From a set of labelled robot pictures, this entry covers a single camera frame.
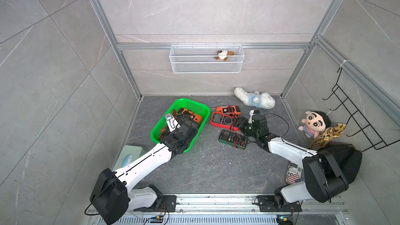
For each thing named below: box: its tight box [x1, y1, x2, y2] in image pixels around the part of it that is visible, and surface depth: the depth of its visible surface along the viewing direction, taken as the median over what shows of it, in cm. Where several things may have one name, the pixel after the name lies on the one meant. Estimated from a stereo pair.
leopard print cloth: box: [309, 122, 347, 150], surface depth 77 cm
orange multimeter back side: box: [215, 105, 242, 117], surface depth 109 cm
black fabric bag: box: [317, 143, 363, 183], surface depth 66 cm
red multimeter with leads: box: [210, 111, 240, 132], surface depth 90 cm
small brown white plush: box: [214, 50, 235, 62], surface depth 90 cm
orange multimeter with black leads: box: [171, 107, 203, 124], surface depth 104 cm
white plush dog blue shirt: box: [233, 86, 276, 110], surface depth 109 cm
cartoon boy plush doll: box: [298, 110, 332, 139], surface depth 83 cm
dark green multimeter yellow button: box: [218, 129, 248, 150], surface depth 95 cm
